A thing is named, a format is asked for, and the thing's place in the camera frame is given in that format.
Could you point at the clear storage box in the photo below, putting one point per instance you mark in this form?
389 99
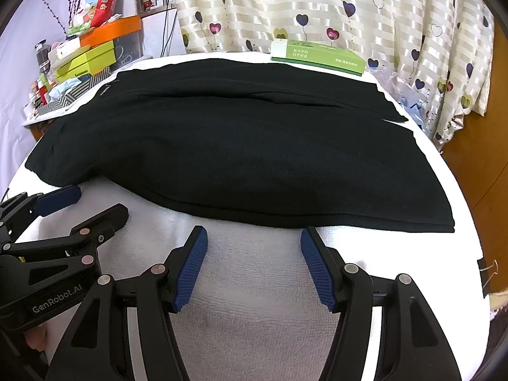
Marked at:
129 47

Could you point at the yellow-green box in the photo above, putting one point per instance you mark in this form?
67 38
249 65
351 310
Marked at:
85 61

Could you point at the dried twigs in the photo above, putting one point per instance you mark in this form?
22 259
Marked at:
53 12

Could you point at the heart print curtain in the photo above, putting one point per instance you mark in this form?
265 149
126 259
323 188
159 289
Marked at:
317 0

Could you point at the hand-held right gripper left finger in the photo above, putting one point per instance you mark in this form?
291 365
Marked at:
189 272

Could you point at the dark jar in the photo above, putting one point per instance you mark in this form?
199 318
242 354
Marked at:
42 57

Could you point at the black pants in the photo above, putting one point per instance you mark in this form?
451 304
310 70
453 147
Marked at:
238 147

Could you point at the black binder clip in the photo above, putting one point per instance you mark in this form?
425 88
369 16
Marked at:
489 266

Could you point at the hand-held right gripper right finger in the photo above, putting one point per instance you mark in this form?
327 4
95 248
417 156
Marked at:
318 274

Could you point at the clear plastic bag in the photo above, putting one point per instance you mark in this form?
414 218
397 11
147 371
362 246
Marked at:
401 87

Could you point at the orange box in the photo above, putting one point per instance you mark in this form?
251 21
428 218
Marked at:
115 27

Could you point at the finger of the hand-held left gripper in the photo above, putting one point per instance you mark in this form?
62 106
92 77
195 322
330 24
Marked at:
101 224
59 198

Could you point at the grey patterned box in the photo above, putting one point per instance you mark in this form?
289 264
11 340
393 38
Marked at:
67 99

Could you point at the white towel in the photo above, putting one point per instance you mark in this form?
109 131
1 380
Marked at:
258 325

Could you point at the green and white box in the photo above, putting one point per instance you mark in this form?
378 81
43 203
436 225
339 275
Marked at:
317 53

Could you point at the group of small bottles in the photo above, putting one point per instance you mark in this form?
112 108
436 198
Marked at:
37 93

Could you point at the person's left hand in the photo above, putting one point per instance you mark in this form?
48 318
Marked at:
36 335

